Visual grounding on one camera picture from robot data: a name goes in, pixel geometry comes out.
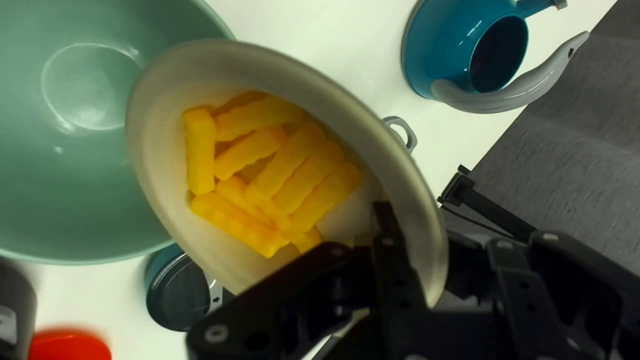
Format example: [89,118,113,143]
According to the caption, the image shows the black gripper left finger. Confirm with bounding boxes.
[183,197,430,360]

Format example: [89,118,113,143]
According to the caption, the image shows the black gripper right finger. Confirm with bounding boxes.
[483,228,640,360]

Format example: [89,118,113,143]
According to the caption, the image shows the yellow toy potato fries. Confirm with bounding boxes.
[180,92,363,259]

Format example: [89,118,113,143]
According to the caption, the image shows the white bowl of yellow fries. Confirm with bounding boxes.
[126,37,450,308]

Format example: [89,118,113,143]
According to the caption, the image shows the mint green bowl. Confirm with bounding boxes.
[0,0,236,268]

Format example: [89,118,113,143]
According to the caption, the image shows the dark grey toy pan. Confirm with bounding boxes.
[143,241,231,333]

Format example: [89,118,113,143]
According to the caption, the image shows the red round toy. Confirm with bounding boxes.
[28,327,113,360]

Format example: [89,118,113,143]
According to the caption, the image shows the black toy saucepan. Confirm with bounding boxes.
[0,255,39,360]

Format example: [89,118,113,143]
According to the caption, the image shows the teal kettle grey handle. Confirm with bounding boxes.
[398,0,591,115]

